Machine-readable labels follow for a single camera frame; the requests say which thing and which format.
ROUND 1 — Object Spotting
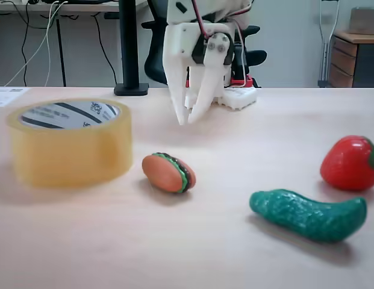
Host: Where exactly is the green toy cucumber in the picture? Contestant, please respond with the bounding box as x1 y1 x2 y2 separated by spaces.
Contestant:
249 188 367 243

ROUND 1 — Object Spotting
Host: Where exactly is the black office chair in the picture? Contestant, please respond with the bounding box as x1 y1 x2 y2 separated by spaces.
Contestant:
140 0 267 89

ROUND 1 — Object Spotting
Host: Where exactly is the black monitor stand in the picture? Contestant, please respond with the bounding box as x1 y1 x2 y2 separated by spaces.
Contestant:
113 0 150 96

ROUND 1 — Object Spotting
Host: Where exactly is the toy hamburger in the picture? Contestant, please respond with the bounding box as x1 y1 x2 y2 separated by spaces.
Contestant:
141 152 196 194

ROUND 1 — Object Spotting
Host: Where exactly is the background desk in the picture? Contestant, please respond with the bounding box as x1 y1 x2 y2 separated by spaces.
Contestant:
0 0 153 88

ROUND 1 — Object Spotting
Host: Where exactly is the grey metal crutch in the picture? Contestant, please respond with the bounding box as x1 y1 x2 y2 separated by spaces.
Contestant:
317 0 341 88

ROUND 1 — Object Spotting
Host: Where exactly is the yellowish packing tape roll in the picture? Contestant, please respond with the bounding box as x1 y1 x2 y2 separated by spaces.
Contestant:
5 98 134 190

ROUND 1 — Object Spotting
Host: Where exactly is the wooden drawer cabinet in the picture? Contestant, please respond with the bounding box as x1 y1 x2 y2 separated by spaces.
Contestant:
328 30 374 89

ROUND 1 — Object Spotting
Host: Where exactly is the cardboard box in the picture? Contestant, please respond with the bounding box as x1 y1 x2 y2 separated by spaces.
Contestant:
349 7 374 36

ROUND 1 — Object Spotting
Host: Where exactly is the red toy strawberry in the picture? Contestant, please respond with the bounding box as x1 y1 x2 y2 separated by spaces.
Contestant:
320 135 374 191

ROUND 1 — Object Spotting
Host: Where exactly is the white printed paper sheet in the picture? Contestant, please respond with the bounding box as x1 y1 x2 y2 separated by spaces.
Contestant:
0 87 31 108

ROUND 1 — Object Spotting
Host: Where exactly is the black cable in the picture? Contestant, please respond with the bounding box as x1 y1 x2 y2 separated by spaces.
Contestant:
20 10 37 88
92 13 119 88

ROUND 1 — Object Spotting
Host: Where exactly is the white cable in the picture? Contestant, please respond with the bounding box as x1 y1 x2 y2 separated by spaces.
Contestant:
4 0 69 87

